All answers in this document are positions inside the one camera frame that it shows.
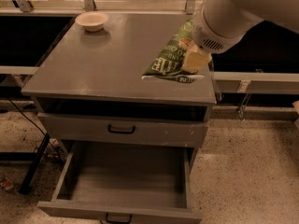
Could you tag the black middle drawer handle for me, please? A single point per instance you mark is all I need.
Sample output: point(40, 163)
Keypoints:
point(118, 219)

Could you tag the black drawer handle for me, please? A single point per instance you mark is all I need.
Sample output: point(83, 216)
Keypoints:
point(118, 219)
point(120, 130)

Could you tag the black metal table leg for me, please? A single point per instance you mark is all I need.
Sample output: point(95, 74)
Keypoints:
point(25, 185)

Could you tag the grey drawer cabinet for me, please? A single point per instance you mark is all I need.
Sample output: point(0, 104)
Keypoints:
point(100, 74)

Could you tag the black top drawer handle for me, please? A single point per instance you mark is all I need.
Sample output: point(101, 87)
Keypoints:
point(120, 130)

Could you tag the small red floor object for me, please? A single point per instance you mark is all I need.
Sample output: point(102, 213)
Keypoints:
point(6, 184)

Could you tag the green jalapeno chip bag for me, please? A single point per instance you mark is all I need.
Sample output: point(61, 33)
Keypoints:
point(167, 65)

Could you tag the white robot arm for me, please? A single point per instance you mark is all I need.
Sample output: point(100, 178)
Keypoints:
point(241, 35)

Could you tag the open grey middle drawer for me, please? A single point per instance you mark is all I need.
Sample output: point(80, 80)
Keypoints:
point(150, 183)

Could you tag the closed grey top drawer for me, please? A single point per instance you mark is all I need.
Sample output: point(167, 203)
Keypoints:
point(147, 131)

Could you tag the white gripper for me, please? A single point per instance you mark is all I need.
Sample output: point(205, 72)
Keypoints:
point(206, 36)

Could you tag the white bowl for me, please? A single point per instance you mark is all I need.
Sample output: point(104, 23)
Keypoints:
point(92, 21)

